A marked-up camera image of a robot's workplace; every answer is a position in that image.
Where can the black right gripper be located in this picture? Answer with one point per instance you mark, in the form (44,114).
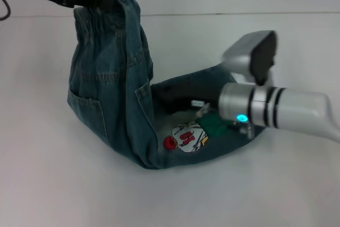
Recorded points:
(202,96)

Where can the blue denim shorts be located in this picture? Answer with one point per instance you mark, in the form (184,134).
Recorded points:
(106,78)

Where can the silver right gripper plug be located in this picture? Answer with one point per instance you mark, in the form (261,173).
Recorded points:
(248,131)

